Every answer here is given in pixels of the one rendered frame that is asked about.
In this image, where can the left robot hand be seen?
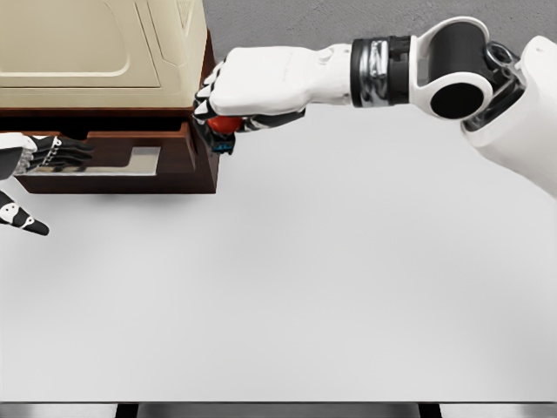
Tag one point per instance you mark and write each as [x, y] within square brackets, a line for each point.
[52, 152]

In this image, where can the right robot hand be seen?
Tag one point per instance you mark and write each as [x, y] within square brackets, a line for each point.
[261, 78]

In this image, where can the red button switch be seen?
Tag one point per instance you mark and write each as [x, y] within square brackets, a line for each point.
[224, 124]

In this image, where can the brown wooden cabinet drawer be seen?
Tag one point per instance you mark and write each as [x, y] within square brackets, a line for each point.
[174, 183]

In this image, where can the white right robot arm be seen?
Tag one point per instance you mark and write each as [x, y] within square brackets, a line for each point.
[457, 65]

